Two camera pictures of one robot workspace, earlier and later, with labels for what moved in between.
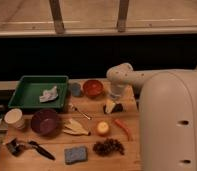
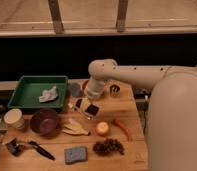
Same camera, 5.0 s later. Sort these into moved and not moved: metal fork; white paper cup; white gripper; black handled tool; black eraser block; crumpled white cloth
Moved: white gripper; black eraser block
Not moved: crumpled white cloth; white paper cup; metal fork; black handled tool
